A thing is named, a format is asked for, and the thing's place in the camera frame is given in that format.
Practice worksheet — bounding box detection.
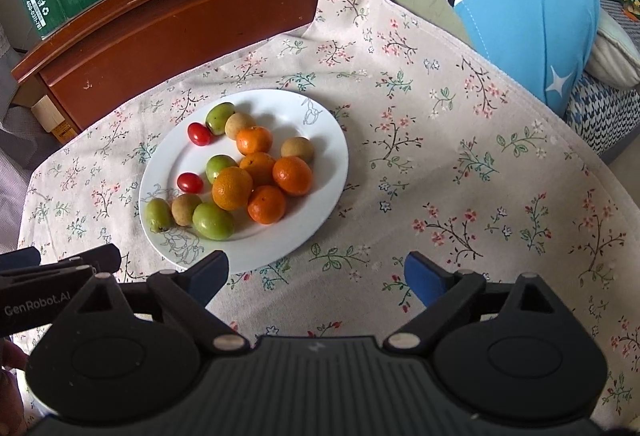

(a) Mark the small green jujube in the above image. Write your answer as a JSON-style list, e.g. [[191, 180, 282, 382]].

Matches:
[[145, 198, 173, 233]]

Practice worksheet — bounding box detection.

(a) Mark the brown longan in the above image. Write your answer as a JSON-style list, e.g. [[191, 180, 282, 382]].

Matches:
[[171, 194, 203, 227], [280, 137, 315, 164], [224, 112, 257, 141]]

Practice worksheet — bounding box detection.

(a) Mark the brown wooden cabinet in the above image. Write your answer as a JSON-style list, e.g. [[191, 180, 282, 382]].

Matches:
[[11, 0, 356, 133]]

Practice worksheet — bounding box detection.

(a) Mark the floral tablecloth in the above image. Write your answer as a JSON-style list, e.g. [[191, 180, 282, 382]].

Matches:
[[15, 0, 640, 436]]

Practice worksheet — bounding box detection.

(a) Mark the blue white patterned cushion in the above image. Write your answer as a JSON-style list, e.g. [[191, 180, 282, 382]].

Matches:
[[562, 70, 640, 164]]

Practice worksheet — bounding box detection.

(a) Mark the small brown cardboard box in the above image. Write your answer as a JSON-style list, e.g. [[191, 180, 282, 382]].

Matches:
[[10, 76, 78, 144]]

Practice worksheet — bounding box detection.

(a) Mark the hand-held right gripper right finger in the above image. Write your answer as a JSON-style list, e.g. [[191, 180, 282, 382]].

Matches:
[[383, 252, 584, 354]]

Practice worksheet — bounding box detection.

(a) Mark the white pillow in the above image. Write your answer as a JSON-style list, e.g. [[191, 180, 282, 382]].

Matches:
[[582, 8, 640, 89]]

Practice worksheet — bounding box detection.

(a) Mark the blue sailboat print cushion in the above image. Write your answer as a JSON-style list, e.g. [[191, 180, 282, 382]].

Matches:
[[347, 0, 601, 109]]

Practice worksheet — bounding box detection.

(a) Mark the small orange tangerine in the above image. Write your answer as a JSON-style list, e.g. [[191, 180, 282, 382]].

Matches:
[[236, 126, 273, 155]]

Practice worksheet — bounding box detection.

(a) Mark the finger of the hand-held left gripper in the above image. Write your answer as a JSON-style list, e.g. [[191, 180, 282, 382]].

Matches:
[[42, 243, 122, 273], [0, 246, 42, 275]]

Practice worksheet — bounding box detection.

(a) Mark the large green jujube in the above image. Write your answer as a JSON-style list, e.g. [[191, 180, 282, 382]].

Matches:
[[192, 202, 235, 241]]

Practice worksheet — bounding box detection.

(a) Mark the person's left hand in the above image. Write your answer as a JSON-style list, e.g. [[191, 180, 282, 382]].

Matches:
[[0, 338, 28, 427]]

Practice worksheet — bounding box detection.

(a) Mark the large pale orange tangerine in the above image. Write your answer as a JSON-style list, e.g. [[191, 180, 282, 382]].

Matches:
[[211, 167, 254, 211]]

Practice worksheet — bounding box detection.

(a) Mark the white plate with flower drawing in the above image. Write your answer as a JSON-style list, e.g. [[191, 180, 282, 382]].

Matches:
[[138, 88, 349, 275]]

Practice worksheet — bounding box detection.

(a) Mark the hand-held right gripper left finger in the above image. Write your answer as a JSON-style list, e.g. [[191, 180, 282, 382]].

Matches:
[[59, 250, 251, 357]]

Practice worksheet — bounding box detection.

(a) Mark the green jujube with reddish patch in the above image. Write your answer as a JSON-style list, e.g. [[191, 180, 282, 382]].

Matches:
[[205, 102, 236, 136]]

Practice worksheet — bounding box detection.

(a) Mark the red cherry tomato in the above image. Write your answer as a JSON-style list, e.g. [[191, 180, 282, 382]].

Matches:
[[187, 123, 211, 147], [177, 172, 205, 194]]

